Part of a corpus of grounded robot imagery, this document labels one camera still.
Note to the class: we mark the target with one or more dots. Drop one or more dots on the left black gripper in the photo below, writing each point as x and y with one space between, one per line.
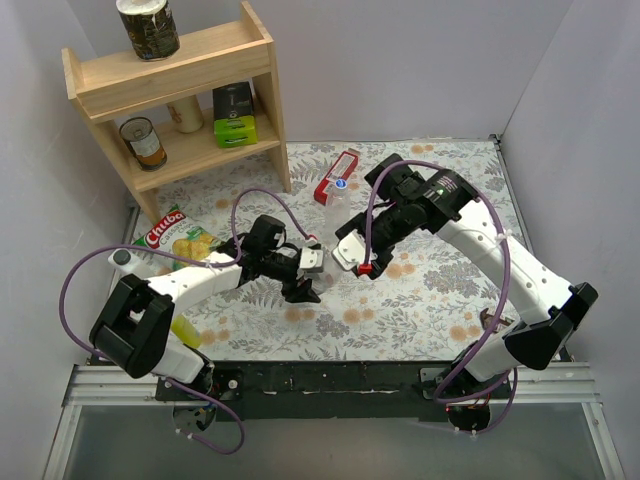
298 279

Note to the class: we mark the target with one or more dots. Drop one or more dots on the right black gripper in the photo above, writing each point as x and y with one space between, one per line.
376 248

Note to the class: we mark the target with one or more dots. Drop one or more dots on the clear plastic bottle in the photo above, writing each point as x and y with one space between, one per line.
337 211

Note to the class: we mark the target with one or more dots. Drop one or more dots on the clear bottle with red label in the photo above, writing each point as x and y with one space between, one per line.
331 274

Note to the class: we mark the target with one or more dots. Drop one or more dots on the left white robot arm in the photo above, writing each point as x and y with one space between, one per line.
133 328

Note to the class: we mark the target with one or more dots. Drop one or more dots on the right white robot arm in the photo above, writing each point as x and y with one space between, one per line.
402 202

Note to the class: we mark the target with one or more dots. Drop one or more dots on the yellow bottle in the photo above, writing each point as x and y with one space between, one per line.
186 332

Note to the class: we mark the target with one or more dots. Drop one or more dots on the white bottle grey cap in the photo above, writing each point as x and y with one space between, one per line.
128 263

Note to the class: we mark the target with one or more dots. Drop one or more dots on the red rectangular box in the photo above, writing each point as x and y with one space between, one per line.
342 168

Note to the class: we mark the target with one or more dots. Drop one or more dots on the floral table mat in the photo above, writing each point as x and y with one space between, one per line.
427 305

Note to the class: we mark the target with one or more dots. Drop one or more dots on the brown chocolate bar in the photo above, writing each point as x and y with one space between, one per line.
486 319

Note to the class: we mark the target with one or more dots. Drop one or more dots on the green Chuba chips bag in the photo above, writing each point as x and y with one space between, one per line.
178 234

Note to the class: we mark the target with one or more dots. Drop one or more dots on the black and green box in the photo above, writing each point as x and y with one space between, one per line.
234 121

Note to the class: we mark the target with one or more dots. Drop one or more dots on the cream cylindrical container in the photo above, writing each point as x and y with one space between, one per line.
186 114

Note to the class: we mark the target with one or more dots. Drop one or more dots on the tin can on lower shelf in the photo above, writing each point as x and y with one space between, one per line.
141 139

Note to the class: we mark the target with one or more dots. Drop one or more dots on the wooden shelf unit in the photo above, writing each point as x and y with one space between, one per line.
107 88

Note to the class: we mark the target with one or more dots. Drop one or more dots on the dark can on shelf top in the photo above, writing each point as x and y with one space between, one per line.
151 28

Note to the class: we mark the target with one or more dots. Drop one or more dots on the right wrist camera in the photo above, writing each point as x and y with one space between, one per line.
349 254

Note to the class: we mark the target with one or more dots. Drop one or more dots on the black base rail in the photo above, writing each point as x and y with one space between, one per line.
261 390

